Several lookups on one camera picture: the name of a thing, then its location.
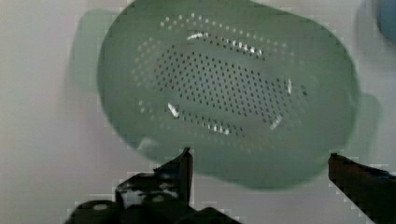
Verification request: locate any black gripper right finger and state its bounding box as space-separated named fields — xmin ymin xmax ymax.
xmin=328 ymin=153 xmax=396 ymax=224

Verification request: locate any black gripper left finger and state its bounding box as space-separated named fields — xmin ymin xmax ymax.
xmin=115 ymin=147 xmax=193 ymax=207

